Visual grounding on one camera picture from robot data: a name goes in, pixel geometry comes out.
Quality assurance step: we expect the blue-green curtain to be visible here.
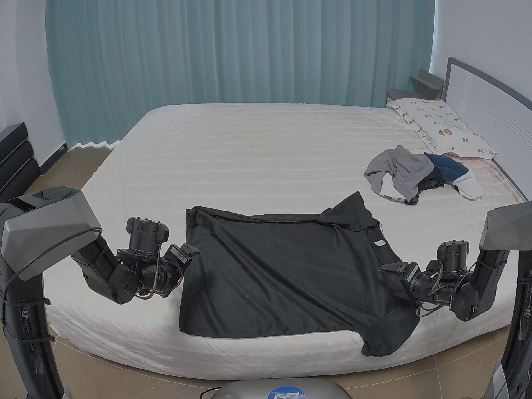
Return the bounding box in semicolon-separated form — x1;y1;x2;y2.
46;0;212;149
210;0;435;108

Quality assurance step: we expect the bed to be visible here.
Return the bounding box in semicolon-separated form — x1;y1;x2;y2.
42;57;532;379

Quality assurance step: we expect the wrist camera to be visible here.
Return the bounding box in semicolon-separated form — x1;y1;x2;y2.
397;262;421;285
167;243;201;270

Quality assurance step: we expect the black T-shirt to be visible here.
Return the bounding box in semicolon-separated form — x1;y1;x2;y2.
178;190;421;358

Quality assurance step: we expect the white printed pillow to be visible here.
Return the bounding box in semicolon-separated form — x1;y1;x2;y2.
386;97;497;160

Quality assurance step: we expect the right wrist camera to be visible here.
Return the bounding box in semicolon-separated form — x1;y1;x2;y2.
397;262;421;285

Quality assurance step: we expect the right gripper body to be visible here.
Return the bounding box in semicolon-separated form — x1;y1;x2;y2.
405;275;437;303

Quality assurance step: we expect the grey bedside table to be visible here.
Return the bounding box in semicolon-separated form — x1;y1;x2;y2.
387;69;444;106

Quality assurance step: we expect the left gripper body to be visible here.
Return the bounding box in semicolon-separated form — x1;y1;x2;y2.
157;259;186;298

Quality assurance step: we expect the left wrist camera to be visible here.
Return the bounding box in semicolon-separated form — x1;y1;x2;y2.
167;243;201;270

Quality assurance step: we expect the black chest of drawers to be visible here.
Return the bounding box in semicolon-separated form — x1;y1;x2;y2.
0;123;42;204

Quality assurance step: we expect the pile of clothes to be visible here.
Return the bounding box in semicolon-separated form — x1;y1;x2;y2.
364;145;484;207

